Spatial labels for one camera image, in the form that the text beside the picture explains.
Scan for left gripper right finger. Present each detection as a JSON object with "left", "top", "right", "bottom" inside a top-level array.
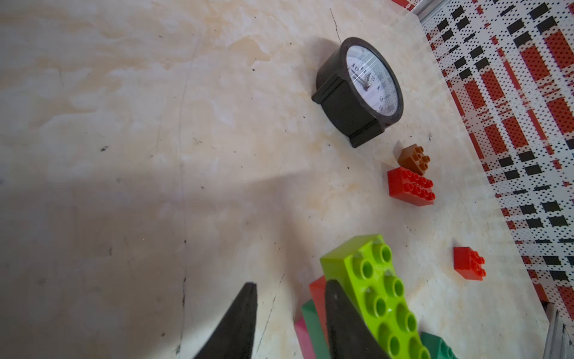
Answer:
[{"left": 325, "top": 280, "right": 390, "bottom": 358}]

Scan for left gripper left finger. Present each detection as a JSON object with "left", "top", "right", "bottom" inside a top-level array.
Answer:
[{"left": 195, "top": 282, "right": 258, "bottom": 358}]

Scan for pink block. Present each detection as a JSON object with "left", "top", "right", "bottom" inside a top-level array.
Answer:
[{"left": 294, "top": 317, "right": 316, "bottom": 359}]

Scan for red long block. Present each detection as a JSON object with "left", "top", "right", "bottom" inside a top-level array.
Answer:
[{"left": 309, "top": 276, "right": 329, "bottom": 343}]

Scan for lime long block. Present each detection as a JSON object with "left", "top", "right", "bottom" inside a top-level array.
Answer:
[{"left": 320, "top": 235, "right": 431, "bottom": 358}]

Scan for dark green block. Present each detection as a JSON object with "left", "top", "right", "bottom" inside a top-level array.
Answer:
[{"left": 301, "top": 300, "right": 330, "bottom": 359}]

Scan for green block front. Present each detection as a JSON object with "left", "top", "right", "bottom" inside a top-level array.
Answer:
[{"left": 420, "top": 332, "right": 457, "bottom": 359}]

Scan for small red block right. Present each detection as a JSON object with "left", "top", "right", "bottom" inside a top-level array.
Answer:
[{"left": 453, "top": 247, "right": 487, "bottom": 281}]

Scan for red block front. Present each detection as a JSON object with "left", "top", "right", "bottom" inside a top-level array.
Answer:
[{"left": 387, "top": 167, "right": 436, "bottom": 206}]

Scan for brown orange block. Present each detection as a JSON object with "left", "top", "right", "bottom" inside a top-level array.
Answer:
[{"left": 398, "top": 144, "right": 431, "bottom": 176}]

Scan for black round table clock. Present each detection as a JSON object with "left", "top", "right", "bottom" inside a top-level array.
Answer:
[{"left": 312, "top": 37, "right": 404, "bottom": 148}]

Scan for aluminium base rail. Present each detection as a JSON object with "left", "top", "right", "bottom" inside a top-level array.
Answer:
[{"left": 543, "top": 302, "right": 574, "bottom": 359}]

